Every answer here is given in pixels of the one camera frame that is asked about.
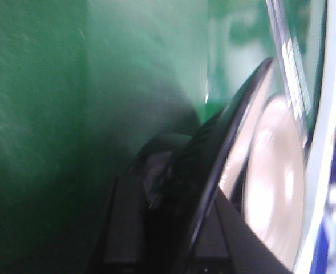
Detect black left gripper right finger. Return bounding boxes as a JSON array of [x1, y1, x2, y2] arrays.
[[190, 190, 291, 273]]

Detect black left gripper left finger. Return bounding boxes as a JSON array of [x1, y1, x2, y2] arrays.
[[90, 133, 191, 273]]

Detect beige plate black rim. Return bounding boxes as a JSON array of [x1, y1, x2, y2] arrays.
[[169, 58, 305, 271]]

